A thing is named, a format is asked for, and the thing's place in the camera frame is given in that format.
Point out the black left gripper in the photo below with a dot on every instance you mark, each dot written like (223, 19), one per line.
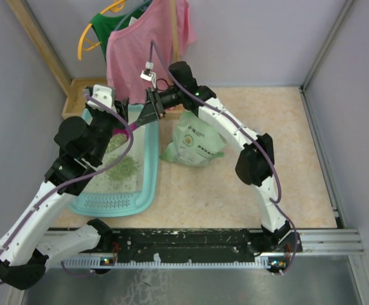
(122, 108)

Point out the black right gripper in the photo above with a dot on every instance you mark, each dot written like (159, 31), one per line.
(152, 110)

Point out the magenta litter scoop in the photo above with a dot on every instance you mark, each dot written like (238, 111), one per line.
(126, 132)

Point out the green cat litter bag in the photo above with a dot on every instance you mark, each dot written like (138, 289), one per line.
(194, 142)

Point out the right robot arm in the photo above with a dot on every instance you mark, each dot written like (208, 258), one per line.
(255, 164)

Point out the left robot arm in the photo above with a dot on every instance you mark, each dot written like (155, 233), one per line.
(24, 258)

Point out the teal plastic litter box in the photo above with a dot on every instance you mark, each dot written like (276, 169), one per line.
(129, 187)

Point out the wooden clothes rack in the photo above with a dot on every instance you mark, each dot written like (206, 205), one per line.
(73, 88)

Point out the pink t-shirt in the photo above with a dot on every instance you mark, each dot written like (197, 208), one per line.
(128, 51)

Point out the green shirt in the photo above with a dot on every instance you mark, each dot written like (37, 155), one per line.
(103, 26)

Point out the blue grey clothes hanger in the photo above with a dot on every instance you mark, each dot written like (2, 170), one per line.
(140, 8)

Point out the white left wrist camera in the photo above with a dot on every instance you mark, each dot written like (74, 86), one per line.
(101, 95)

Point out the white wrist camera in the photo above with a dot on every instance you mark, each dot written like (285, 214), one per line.
(101, 95)
(147, 74)

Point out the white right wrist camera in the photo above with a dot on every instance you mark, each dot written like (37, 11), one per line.
(147, 74)

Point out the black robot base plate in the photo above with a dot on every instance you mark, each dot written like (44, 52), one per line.
(194, 245)

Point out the grey slotted cable duct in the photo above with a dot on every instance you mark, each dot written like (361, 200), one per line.
(104, 262)

